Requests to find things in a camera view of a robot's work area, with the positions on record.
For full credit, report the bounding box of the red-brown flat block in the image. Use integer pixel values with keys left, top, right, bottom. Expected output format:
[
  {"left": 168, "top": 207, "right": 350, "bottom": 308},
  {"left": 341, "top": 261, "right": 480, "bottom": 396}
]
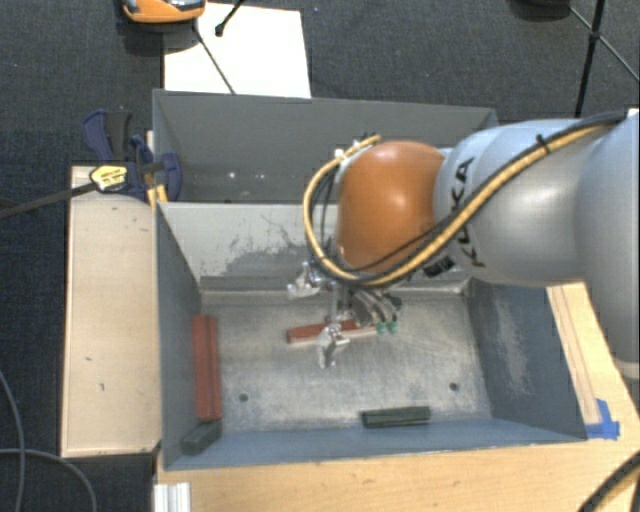
[
  {"left": 285, "top": 319, "right": 378, "bottom": 347},
  {"left": 191, "top": 314, "right": 224, "bottom": 422}
]

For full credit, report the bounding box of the pale wood board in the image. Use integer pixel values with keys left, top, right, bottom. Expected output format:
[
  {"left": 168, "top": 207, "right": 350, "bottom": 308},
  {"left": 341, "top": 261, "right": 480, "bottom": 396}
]
[{"left": 60, "top": 165, "right": 163, "bottom": 459}]

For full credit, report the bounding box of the dark green flat block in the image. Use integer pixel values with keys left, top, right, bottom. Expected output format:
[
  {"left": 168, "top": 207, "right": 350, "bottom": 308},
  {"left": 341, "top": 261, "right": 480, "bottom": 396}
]
[
  {"left": 180, "top": 420, "right": 223, "bottom": 457},
  {"left": 360, "top": 405, "right": 433, "bottom": 430}
]

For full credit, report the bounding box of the grey metal bin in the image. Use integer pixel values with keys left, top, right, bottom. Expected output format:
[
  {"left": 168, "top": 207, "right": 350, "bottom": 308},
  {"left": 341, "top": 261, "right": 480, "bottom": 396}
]
[{"left": 151, "top": 88, "right": 589, "bottom": 472}]

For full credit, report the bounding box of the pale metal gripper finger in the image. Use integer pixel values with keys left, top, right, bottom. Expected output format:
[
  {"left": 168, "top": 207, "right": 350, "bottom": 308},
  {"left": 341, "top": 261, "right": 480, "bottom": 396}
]
[
  {"left": 315, "top": 324, "right": 337, "bottom": 370},
  {"left": 330, "top": 331, "right": 352, "bottom": 367}
]

